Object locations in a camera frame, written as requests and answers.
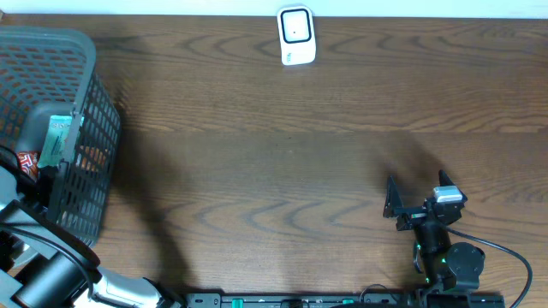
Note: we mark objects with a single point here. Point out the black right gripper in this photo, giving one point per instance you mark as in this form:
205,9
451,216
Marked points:
394,206

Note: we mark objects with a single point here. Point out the mint green wipes pack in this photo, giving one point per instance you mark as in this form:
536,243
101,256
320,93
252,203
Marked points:
55,141

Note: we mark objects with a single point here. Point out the red brown chocolate bar wrapper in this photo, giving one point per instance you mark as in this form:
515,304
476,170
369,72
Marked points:
28,161

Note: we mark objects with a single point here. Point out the small orange carton box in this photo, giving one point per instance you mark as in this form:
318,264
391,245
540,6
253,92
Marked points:
91,158

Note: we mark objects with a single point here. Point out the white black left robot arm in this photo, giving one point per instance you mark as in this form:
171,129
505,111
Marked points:
42,265

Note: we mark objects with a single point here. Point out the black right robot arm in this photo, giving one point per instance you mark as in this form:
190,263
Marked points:
448,266

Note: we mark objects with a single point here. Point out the white black barcode scanner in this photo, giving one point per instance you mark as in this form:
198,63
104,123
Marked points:
296,35

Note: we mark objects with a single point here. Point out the dark grey plastic basket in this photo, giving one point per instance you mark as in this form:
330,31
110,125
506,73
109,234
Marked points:
51,71

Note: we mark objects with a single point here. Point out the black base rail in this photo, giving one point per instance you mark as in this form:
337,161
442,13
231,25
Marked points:
369,299

